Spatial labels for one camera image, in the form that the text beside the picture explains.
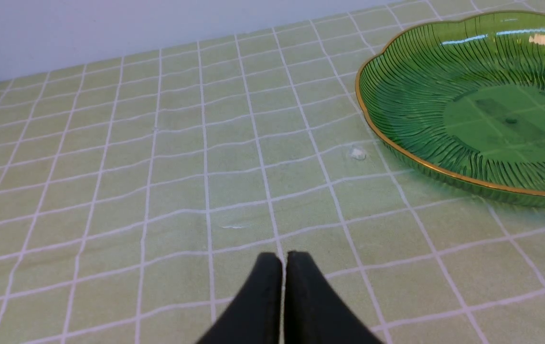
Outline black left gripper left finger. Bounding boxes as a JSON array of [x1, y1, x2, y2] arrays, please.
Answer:
[[197, 252, 283, 344]]

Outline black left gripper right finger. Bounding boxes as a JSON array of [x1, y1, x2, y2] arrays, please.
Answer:
[[283, 251, 382, 344]]

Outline green checkered tablecloth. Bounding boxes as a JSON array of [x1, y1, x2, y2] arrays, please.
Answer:
[[0, 0, 545, 344]]

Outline green glass plate gold rim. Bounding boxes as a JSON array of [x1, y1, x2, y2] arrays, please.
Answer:
[[355, 11, 545, 208]]

